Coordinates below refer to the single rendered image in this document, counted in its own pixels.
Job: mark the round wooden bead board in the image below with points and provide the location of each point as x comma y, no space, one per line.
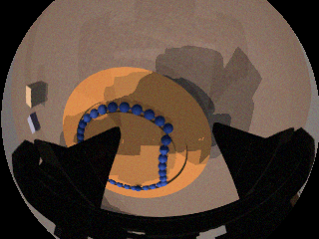
137,159

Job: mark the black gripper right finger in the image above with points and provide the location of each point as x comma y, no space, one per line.
247,155

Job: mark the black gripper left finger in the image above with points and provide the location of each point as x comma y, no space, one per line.
87,165

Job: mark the tan cube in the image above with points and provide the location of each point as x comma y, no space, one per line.
35,94

